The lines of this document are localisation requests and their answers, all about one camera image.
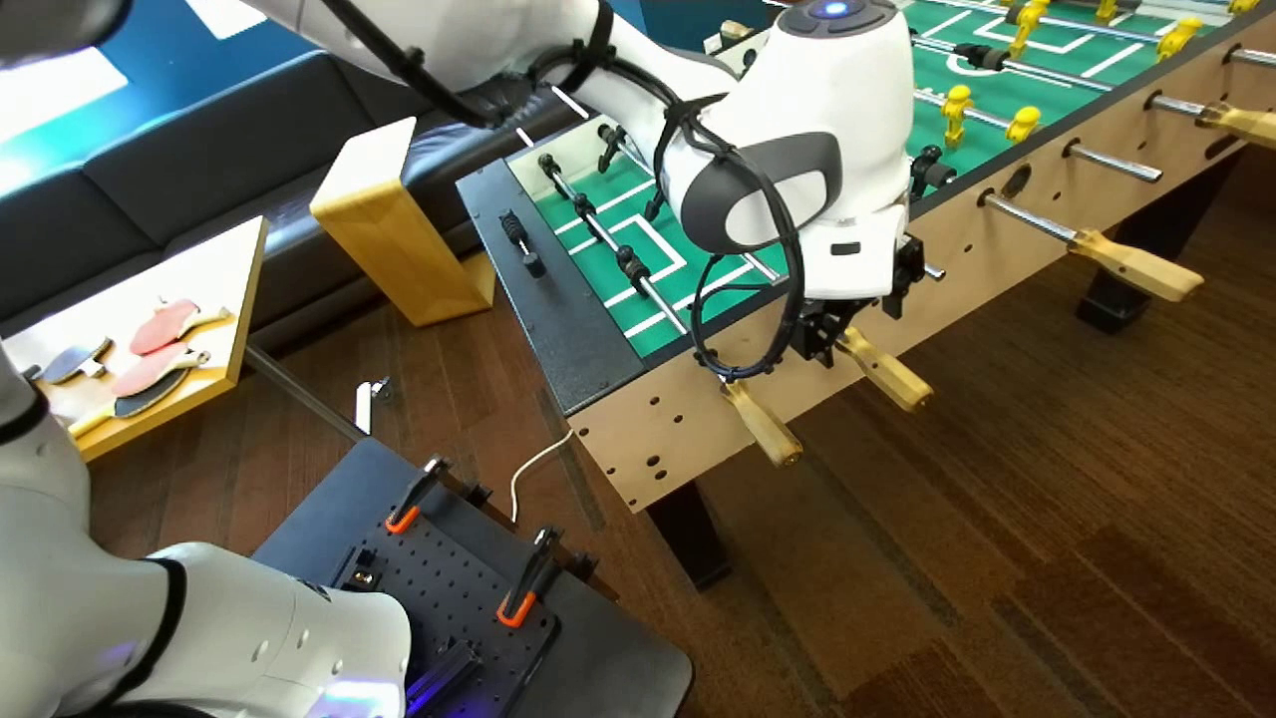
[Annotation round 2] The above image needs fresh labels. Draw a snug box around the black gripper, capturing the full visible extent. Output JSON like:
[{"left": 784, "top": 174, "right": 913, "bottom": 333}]
[{"left": 791, "top": 236, "right": 946, "bottom": 365}]

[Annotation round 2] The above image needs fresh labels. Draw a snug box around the rod with wooden handle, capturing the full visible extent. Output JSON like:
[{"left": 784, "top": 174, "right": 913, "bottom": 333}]
[
  {"left": 982, "top": 192, "right": 1204, "bottom": 304},
  {"left": 533, "top": 148, "right": 811, "bottom": 469},
  {"left": 589, "top": 119, "right": 939, "bottom": 414},
  {"left": 1150, "top": 91, "right": 1276, "bottom": 148}
]

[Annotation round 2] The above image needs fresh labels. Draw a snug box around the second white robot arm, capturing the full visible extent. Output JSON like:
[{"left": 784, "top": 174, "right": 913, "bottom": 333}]
[{"left": 0, "top": 360, "right": 410, "bottom": 718}]

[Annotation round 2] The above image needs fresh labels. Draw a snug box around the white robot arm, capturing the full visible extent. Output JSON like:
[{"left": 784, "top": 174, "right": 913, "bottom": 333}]
[{"left": 247, "top": 0, "right": 913, "bottom": 304}]

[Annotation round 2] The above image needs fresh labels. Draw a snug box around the foosball table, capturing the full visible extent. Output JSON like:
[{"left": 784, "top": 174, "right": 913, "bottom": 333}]
[{"left": 464, "top": 0, "right": 1276, "bottom": 582}]

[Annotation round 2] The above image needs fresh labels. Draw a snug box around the short metal rod end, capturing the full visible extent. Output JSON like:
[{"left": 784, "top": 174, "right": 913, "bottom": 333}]
[{"left": 1061, "top": 139, "right": 1166, "bottom": 183}]

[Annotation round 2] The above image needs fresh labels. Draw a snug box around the right orange black clamp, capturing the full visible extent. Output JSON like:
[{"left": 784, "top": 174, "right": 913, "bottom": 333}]
[{"left": 495, "top": 526, "right": 560, "bottom": 628}]

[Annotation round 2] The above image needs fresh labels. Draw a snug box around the orange black clamp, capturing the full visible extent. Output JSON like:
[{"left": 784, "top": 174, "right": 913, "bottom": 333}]
[
  {"left": 495, "top": 526, "right": 560, "bottom": 628},
  {"left": 382, "top": 453, "right": 448, "bottom": 534}
]

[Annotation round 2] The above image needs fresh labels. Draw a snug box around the black perforated mounting board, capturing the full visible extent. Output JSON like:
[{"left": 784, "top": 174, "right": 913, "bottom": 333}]
[{"left": 334, "top": 505, "right": 560, "bottom": 718}]

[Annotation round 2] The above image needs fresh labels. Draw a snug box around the left orange black clamp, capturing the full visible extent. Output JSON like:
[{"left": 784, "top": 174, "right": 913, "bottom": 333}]
[{"left": 382, "top": 453, "right": 448, "bottom": 534}]

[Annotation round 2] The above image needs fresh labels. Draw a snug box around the dark sofa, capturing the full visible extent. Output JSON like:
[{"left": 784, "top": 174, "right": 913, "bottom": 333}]
[{"left": 0, "top": 0, "right": 574, "bottom": 333}]

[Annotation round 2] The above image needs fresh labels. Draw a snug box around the wooden tray with paddles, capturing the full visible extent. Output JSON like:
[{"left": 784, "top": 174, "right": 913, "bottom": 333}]
[{"left": 4, "top": 220, "right": 269, "bottom": 458}]

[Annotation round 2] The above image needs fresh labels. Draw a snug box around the white cable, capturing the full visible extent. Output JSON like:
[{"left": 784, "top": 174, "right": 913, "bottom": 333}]
[{"left": 508, "top": 426, "right": 582, "bottom": 526}]

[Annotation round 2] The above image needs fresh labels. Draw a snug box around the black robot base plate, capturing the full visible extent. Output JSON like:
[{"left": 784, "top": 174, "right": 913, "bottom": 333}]
[{"left": 257, "top": 438, "right": 694, "bottom": 718}]

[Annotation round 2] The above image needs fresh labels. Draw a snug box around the grey metal bracket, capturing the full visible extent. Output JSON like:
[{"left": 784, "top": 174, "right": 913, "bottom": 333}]
[{"left": 350, "top": 376, "right": 390, "bottom": 433}]

